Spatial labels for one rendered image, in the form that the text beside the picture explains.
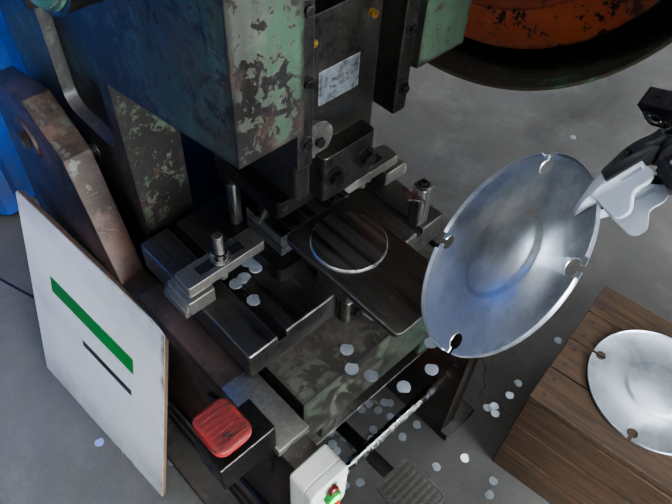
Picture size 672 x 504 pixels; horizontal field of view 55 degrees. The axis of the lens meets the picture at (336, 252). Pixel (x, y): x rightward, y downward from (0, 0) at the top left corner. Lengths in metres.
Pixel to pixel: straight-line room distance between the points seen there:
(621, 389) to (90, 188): 1.12
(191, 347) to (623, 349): 0.94
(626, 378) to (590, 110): 1.47
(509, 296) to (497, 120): 1.83
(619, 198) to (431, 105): 1.90
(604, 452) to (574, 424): 0.08
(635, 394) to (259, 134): 1.05
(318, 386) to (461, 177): 1.41
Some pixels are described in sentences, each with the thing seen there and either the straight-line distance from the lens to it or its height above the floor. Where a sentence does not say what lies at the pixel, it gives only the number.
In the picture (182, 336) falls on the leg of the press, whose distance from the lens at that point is 1.13.
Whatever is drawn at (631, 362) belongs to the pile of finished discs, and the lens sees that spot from 1.56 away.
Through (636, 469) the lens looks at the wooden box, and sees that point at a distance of 1.45.
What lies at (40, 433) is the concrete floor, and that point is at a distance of 1.83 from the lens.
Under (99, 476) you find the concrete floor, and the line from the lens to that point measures 1.74.
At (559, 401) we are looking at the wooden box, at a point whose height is 0.35.
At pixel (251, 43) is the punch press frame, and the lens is 0.65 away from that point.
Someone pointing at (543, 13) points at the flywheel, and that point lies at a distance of 1.04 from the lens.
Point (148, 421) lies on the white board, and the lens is 1.47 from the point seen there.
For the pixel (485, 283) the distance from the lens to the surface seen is 0.83.
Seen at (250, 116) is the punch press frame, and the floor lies 1.12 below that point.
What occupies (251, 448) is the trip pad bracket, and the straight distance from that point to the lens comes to 0.93.
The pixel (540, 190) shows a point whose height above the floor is 0.99.
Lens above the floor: 1.56
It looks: 51 degrees down
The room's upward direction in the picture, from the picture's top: 4 degrees clockwise
